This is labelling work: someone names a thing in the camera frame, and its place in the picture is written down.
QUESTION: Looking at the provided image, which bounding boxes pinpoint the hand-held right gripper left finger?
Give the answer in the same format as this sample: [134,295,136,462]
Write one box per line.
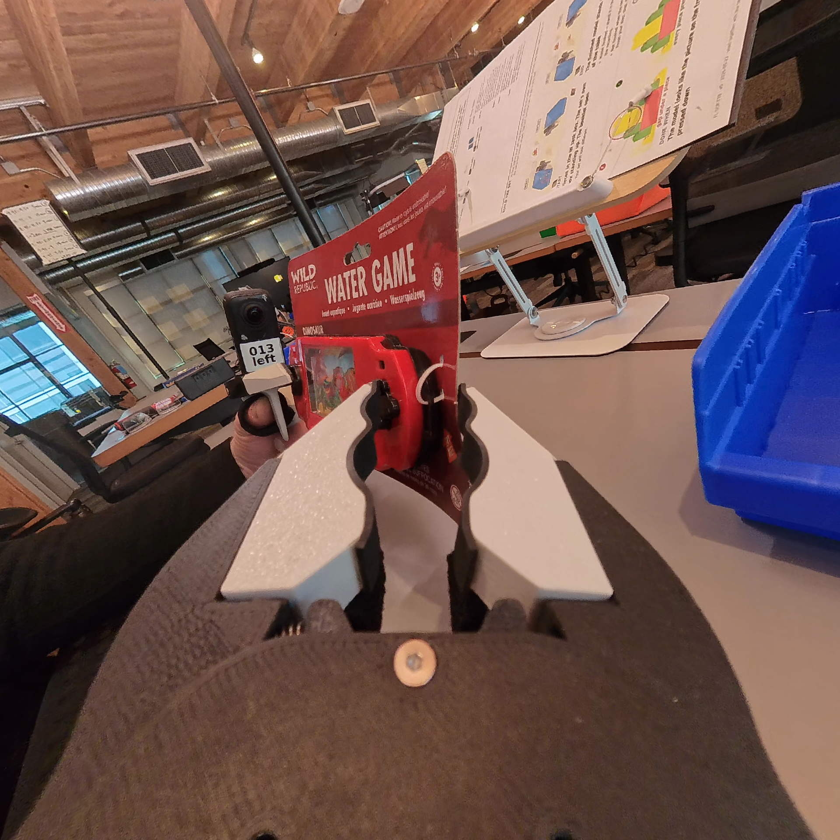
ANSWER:
[220,382,383,605]

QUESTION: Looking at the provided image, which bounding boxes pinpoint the red handheld toy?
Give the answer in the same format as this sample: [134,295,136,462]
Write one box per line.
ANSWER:
[287,152,468,526]

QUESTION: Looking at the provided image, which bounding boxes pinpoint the large blue plastic bin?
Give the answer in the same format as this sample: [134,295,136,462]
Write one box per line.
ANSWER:
[691,184,840,542]

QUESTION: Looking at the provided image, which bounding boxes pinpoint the black high-back chair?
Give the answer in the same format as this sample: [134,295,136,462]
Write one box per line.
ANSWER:
[669,59,815,286]

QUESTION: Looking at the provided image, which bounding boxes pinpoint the silver spiral ventilation duct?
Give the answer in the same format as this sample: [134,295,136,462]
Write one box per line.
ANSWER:
[46,92,447,221]

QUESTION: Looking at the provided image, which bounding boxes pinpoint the black office chair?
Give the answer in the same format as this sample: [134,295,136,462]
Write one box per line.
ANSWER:
[0,412,210,519]

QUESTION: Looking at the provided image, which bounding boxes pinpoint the person's left forearm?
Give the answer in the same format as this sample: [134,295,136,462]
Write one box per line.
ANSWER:
[0,441,266,664]

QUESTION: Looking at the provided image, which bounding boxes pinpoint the printed instruction sheet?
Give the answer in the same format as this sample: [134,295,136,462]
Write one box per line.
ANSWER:
[434,0,756,217]

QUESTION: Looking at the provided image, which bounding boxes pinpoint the black case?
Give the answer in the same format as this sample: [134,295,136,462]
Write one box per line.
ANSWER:
[177,364,237,401]

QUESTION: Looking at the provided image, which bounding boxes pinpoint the small white duct vent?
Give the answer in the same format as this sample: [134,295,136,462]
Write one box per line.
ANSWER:
[335,100,378,135]

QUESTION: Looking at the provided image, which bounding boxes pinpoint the large white duct vent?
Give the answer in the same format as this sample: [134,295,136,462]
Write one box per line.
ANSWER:
[128,138,211,185]

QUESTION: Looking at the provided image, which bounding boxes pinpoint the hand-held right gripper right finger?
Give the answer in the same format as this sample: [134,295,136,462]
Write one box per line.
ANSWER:
[448,385,616,603]

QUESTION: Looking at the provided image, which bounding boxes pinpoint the light wooden desk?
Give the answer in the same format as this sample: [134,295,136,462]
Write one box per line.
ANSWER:
[92,384,244,467]

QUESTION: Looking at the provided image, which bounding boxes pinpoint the grid pane window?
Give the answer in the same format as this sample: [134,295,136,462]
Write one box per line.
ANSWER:
[0,320,99,421]

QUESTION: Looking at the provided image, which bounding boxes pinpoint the red arrow sign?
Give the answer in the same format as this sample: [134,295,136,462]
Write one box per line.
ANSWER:
[29,290,70,333]

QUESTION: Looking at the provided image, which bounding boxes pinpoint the orange plastic bin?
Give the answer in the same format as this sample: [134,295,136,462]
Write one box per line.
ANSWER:
[556,185,672,232]

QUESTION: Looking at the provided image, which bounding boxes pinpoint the person's left hand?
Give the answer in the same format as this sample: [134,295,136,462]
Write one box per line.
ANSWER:
[231,397,309,480]

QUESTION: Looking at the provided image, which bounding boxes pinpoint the white handwritten board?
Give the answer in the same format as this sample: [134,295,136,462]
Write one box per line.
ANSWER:
[0,199,88,268]

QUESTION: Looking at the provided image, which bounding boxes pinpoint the white document stand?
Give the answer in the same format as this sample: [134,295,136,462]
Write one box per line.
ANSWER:
[433,0,762,360]

